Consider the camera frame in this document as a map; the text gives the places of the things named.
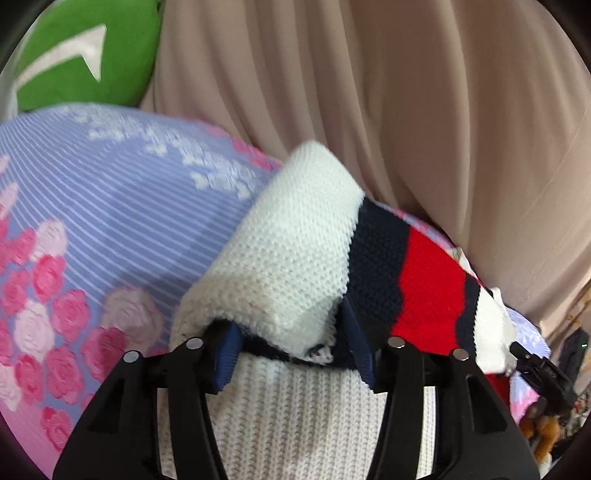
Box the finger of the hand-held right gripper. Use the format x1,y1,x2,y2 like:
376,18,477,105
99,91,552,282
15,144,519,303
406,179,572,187
509,340,576,417

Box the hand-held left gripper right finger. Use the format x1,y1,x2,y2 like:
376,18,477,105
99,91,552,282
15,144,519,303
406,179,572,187
339,298,541,480

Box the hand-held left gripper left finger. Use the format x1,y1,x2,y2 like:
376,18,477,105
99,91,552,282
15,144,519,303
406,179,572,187
52,320,244,480

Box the white knit sweater striped sleeves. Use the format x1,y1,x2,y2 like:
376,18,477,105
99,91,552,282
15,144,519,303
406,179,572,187
157,138,519,480

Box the dark device green light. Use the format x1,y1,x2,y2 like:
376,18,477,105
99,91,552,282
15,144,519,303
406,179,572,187
560,323,591,372

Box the brown plush toy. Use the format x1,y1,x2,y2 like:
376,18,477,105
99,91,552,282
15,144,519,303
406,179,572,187
519,401,563,464

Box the pink blue floral bedsheet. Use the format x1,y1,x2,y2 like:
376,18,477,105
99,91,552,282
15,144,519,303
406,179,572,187
0,104,555,480

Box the beige curtain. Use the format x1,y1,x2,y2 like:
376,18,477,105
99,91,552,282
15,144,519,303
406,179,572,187
140,0,591,344

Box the green pillow white mark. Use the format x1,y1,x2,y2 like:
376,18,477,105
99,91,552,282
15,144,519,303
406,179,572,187
15,0,163,112

